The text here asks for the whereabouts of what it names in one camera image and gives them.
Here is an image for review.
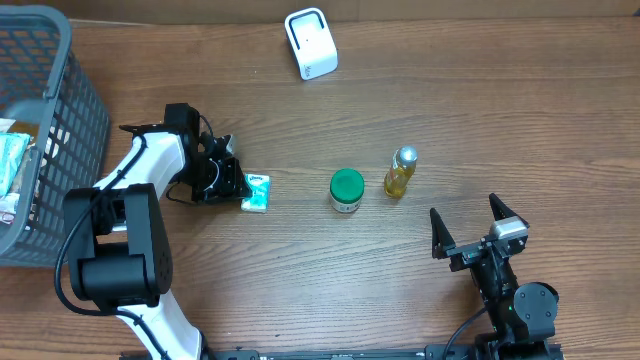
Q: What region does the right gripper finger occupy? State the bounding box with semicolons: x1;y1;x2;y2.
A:
429;208;456;259
489;193;517;221

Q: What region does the snack packet in basket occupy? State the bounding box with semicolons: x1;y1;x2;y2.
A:
0;193;20;225

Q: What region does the white barcode scanner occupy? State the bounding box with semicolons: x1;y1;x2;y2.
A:
284;7;338;81

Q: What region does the green lid jar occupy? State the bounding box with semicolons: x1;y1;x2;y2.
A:
329;168;365;213

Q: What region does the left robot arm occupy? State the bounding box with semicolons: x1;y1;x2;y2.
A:
54;103;251;359

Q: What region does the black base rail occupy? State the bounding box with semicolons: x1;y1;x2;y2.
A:
119;342;566;360

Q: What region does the grey plastic mesh basket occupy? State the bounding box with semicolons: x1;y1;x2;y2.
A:
1;5;111;267

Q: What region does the yellow bottle silver cap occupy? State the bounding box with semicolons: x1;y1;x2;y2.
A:
384;145;418;198

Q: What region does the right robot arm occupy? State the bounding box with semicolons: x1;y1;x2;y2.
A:
425;193;564;359

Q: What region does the teal tissue pack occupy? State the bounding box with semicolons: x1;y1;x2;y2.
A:
241;174;271;213

